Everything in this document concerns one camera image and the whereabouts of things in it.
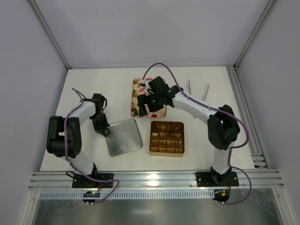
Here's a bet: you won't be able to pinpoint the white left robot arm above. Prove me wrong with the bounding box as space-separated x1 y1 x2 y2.
46 93 109 182

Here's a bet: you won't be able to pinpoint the slotted cable duct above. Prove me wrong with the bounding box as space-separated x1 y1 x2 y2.
38 189 215 201

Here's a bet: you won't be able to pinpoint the metal tongs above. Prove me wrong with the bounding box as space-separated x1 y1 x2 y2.
187 79 210 102

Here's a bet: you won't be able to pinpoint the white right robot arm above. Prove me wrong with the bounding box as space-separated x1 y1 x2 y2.
137 76 240 185

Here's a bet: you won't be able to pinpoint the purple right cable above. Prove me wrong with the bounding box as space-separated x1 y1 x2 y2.
142 62 253 206

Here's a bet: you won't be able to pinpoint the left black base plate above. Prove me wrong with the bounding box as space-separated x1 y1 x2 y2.
72 173 113 188

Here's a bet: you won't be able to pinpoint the aluminium rail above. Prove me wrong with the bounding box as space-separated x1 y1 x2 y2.
28 169 284 191
226 66 269 169

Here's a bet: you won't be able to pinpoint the floral rectangular tray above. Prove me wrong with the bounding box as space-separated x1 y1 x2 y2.
131 78 167 118

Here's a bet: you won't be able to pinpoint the silver tin lid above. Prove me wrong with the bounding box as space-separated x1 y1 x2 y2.
106 119 143 157

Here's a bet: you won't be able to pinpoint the aluminium front rail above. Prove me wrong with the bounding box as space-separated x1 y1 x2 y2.
28 169 284 191

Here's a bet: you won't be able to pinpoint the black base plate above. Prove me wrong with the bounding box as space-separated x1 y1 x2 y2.
72 173 113 188
195 171 240 187

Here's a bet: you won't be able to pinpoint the aluminium right side rail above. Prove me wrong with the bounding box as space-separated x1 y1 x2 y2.
226 66 269 169

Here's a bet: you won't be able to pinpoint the gold chocolate tin box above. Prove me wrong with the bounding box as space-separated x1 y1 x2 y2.
149 121 185 158

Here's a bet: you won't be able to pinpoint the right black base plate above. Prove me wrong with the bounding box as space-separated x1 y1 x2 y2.
195 171 240 187

